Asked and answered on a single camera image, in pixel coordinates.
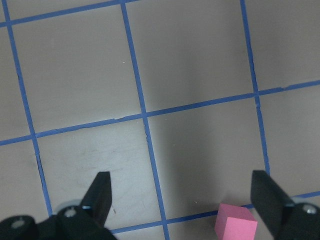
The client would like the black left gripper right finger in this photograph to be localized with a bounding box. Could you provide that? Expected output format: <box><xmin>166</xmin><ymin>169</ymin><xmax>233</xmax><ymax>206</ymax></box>
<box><xmin>250</xmin><ymin>170</ymin><xmax>295</xmax><ymax>238</ymax></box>

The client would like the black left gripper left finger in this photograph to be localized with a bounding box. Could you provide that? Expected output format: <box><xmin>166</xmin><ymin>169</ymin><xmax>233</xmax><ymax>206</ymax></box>
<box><xmin>80</xmin><ymin>171</ymin><xmax>112</xmax><ymax>227</ymax></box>

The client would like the pink foam cube near base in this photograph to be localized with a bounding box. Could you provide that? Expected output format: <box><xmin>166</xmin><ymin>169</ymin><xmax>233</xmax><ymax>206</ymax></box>
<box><xmin>214</xmin><ymin>203</ymin><xmax>258</xmax><ymax>240</ymax></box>

